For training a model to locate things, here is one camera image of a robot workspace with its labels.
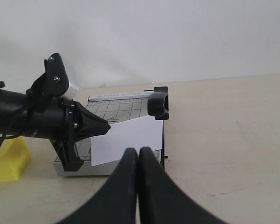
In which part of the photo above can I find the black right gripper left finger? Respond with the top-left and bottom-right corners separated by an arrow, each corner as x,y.
59,148 -> 138,224

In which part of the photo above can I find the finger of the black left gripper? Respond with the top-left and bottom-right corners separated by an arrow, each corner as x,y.
74,101 -> 110,141

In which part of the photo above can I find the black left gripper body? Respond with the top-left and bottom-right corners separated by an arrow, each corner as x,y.
25,98 -> 84,172

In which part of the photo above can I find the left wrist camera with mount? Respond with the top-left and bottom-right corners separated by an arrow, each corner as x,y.
26,53 -> 80,100

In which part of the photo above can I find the grey paper cutter base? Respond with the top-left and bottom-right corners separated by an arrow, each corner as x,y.
54,89 -> 153,176

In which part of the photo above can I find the yellow cube block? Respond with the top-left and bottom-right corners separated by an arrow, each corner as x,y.
0,137 -> 31,183

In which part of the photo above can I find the white paper sheet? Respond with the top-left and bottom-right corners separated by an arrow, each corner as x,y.
91,115 -> 163,166

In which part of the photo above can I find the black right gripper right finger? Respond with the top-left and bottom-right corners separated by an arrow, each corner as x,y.
139,147 -> 216,224

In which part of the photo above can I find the black camera cable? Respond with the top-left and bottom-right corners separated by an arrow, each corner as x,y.
0,109 -> 26,164

